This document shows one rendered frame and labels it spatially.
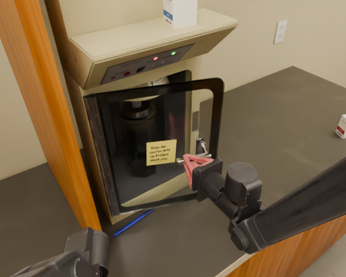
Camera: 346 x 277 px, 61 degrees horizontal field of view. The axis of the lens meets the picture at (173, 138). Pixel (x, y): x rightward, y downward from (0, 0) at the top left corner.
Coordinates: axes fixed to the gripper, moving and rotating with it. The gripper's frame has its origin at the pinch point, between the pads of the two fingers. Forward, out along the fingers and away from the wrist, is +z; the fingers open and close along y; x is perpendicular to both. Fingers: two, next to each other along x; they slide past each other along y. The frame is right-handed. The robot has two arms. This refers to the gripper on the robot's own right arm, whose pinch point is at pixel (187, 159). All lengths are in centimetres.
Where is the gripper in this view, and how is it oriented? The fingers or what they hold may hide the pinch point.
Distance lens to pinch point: 73.5
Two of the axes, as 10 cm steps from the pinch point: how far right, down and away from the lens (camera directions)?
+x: -8.3, 3.6, -4.3
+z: -5.6, -5.1, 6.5
